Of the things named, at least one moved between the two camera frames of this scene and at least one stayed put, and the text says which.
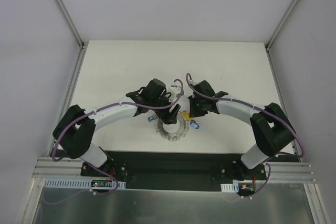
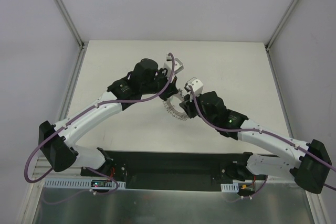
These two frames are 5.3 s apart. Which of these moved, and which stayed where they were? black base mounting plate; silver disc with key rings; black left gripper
Moved: black left gripper; silver disc with key rings
Stayed: black base mounting plate
